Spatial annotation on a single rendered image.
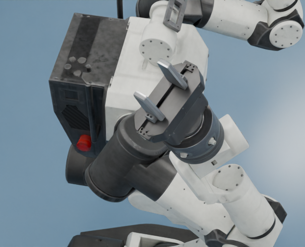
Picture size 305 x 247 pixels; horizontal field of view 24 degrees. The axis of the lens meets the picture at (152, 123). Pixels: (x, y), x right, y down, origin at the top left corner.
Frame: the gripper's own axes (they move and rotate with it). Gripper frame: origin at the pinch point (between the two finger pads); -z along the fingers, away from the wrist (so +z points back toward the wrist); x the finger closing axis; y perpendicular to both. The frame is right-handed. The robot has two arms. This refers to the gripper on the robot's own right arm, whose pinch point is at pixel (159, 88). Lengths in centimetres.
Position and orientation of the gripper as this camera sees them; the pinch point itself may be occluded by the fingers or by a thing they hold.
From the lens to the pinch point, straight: 97.4
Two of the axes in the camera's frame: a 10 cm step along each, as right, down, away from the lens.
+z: 3.5, 4.0, 8.5
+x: 5.9, -8.0, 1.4
